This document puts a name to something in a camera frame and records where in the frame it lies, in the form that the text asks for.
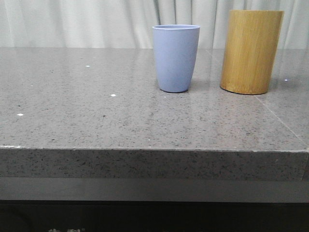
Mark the blue plastic cup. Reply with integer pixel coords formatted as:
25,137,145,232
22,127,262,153
153,25,200,93

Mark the bamboo cylinder holder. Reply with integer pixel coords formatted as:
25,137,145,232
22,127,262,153
220,10,284,95

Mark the white curtain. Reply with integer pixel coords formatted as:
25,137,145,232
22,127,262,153
0,0,309,49

